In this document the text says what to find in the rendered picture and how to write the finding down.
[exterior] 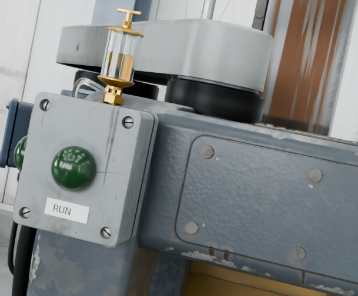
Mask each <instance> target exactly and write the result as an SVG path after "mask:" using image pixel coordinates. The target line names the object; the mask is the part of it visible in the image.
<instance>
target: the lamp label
mask: <svg viewBox="0 0 358 296"><path fill-rule="evenodd" d="M88 213H89V207H86V206H82V205H78V204H74V203H69V202H66V201H62V200H57V199H52V198H49V197H47V201H46V207H45V212H44V214H49V215H52V216H57V217H61V218H65V219H68V220H73V221H78V222H81V223H85V224H86V223H87V219H88Z"/></svg>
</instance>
